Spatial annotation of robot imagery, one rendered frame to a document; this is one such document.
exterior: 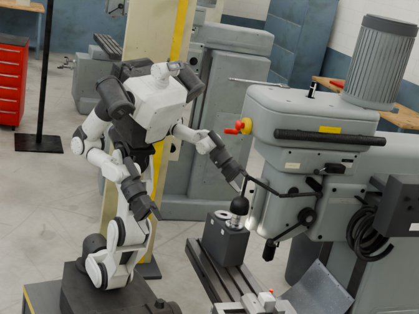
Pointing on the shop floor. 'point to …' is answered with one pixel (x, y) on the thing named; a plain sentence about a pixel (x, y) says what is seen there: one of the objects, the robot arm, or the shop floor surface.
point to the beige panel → (162, 12)
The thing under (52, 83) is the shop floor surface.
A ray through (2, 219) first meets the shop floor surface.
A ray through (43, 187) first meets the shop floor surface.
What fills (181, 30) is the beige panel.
